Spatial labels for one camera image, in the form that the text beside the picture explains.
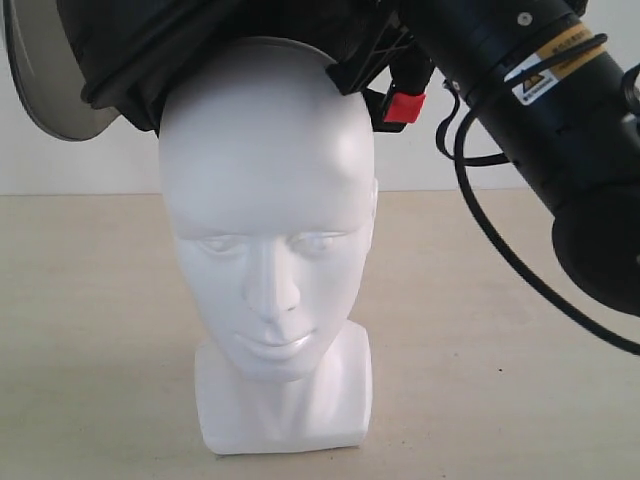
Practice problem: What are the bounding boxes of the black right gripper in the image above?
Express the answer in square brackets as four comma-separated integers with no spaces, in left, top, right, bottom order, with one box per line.
[327,14,433,95]

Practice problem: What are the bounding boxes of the black helmet with tinted visor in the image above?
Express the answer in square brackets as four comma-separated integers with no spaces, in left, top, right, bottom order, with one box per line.
[1,1,425,142]

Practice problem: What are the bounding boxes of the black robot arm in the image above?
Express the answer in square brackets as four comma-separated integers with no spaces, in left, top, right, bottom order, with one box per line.
[329,1,639,315]

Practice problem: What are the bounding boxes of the white mannequin head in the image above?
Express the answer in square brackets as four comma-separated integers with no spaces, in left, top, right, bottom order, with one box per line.
[159,37,378,455]

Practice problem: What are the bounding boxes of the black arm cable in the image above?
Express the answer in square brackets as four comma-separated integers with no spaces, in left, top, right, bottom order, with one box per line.
[435,32,640,357]

